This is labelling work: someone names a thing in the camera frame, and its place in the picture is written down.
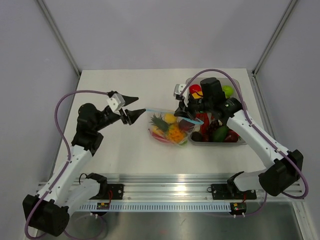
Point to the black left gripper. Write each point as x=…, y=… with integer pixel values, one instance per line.
x=131, y=115

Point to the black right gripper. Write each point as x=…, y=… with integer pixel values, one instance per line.
x=184, y=109

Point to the small yellow peach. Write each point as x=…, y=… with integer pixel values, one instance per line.
x=170, y=118

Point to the yellow green pineapple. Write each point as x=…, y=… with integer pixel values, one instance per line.
x=170, y=131

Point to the clear blue zip bag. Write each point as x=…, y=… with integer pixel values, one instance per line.
x=150, y=111

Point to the green starfruit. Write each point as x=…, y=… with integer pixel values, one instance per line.
x=182, y=143

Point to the small red pepper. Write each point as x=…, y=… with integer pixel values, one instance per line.
x=158, y=137

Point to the yellow orange mango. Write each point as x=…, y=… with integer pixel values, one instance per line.
x=156, y=130

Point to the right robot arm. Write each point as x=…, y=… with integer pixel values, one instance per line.
x=282, y=166

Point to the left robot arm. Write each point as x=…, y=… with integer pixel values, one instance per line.
x=51, y=208

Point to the clear plastic food bin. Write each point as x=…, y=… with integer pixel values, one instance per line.
x=224, y=82

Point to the red lobster toy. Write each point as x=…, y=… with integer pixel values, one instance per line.
x=206, y=122

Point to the dark purple plum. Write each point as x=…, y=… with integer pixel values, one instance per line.
x=196, y=136

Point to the dark purple grape bunch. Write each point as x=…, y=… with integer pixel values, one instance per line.
x=207, y=135

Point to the dark green avocado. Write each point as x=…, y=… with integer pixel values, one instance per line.
x=220, y=134

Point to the green lime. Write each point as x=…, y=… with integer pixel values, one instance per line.
x=228, y=91

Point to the dark red apple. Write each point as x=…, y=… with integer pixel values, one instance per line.
x=231, y=137

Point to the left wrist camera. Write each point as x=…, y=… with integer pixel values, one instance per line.
x=115, y=101

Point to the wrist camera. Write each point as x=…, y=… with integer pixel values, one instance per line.
x=179, y=92
x=115, y=101

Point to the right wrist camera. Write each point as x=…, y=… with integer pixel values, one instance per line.
x=179, y=92

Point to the aluminium mounting rail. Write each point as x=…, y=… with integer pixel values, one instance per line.
x=167, y=187

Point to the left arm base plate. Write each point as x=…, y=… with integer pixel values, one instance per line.
x=113, y=190

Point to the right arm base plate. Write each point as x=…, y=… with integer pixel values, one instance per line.
x=219, y=191

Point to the white slotted cable duct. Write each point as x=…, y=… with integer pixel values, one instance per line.
x=194, y=207

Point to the right aluminium frame post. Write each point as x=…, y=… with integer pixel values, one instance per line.
x=275, y=35

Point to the aluminium frame post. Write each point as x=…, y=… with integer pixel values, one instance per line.
x=44, y=9
x=275, y=35

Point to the left aluminium frame post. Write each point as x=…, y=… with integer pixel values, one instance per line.
x=44, y=9

